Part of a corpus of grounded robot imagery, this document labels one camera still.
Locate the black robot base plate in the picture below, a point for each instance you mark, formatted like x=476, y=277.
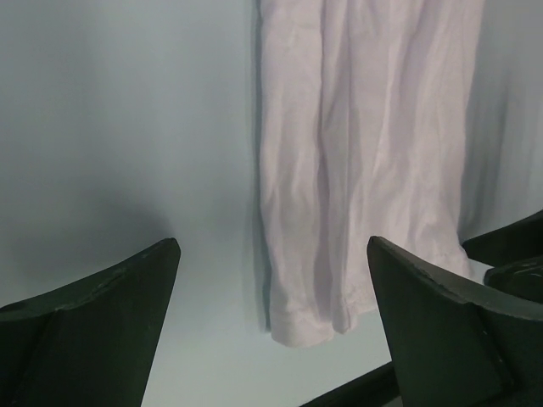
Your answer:
x=377, y=388

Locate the white graphic tank top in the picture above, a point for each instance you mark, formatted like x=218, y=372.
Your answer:
x=363, y=134

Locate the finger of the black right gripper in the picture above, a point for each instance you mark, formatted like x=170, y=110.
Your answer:
x=518, y=241
x=522, y=279

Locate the light blue table mat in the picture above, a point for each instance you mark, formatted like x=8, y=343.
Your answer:
x=125, y=122

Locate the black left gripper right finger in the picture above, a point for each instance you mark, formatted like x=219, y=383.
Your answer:
x=453, y=341

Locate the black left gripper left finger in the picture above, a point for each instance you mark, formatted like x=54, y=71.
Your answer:
x=91, y=342

